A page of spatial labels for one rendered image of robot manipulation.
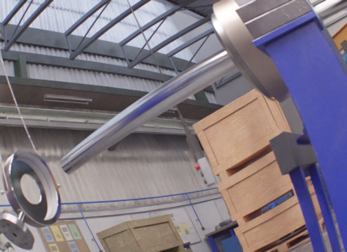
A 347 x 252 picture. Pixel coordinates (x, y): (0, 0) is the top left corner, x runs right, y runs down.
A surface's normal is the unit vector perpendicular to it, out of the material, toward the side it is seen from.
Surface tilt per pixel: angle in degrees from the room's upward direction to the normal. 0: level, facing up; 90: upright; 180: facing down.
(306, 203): 90
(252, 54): 115
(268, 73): 136
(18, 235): 131
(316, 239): 90
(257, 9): 90
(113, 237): 90
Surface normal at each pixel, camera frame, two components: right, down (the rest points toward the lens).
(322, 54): -0.46, -0.04
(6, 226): -0.14, 0.58
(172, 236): 0.76, -0.47
